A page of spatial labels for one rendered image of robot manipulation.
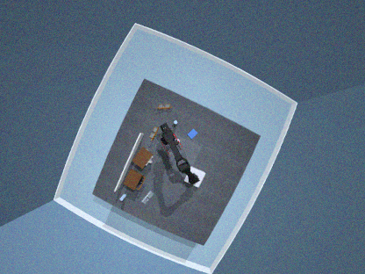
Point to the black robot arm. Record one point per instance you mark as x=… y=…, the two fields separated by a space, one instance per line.
x=168 y=138

